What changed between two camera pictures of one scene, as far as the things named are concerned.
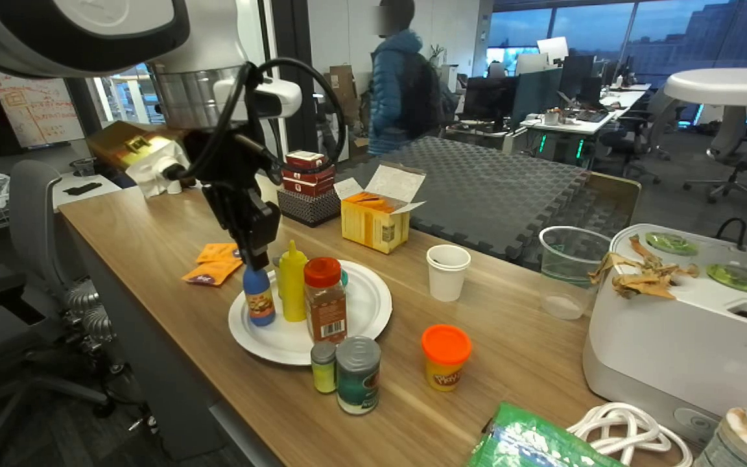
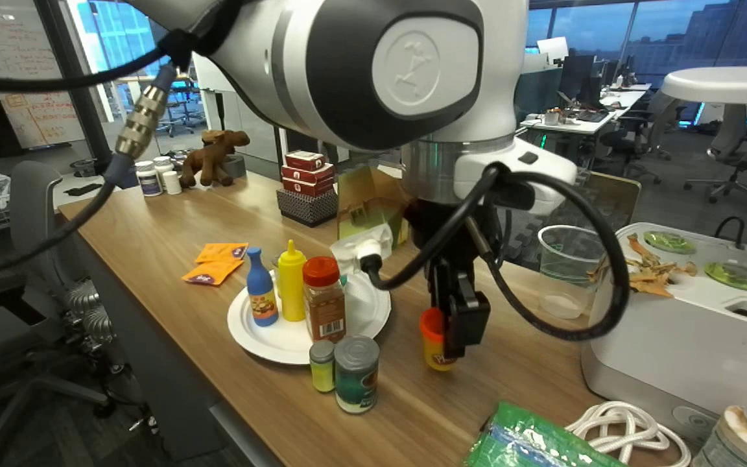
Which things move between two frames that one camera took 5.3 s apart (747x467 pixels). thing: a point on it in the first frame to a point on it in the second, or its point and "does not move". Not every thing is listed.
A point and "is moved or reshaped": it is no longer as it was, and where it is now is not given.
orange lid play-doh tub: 445,352 is moved or reshaped
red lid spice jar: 327,301 does not move
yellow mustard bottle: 294,283 does not move
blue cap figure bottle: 258,296 does not move
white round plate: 368,310 does not move
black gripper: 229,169 to 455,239
